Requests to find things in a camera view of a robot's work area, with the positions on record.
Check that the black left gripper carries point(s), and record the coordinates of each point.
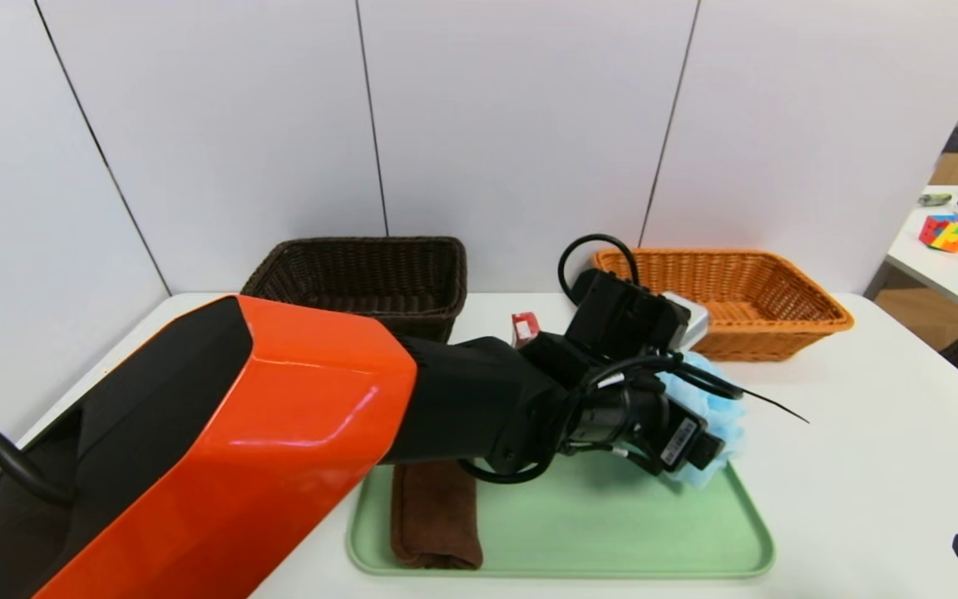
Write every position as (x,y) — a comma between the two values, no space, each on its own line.
(680,439)

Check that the light blue bath loofah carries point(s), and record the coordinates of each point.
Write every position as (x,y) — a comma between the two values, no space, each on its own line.
(724,416)

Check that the small red drink carton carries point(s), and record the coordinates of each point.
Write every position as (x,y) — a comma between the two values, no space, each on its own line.
(523,329)

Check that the brown towel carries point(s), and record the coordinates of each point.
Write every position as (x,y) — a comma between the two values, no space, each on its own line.
(436,520)

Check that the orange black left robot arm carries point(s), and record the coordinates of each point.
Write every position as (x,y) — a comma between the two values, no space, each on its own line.
(279,416)

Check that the orange wicker basket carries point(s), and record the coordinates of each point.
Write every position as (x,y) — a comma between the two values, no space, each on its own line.
(778,299)

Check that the dark brown wicker basket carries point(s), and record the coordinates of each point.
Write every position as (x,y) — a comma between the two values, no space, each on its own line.
(362,274)

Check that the light green plastic tray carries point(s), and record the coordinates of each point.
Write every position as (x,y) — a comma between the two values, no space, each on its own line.
(579,524)

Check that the white side table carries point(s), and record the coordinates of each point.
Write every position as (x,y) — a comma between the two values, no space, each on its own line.
(940,279)

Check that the colourful puzzle cube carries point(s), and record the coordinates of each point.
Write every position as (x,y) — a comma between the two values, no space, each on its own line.
(946,234)

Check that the small green object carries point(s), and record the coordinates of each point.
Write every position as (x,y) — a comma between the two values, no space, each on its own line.
(935,199)

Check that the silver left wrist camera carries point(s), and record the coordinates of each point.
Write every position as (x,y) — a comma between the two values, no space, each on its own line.
(688,320)

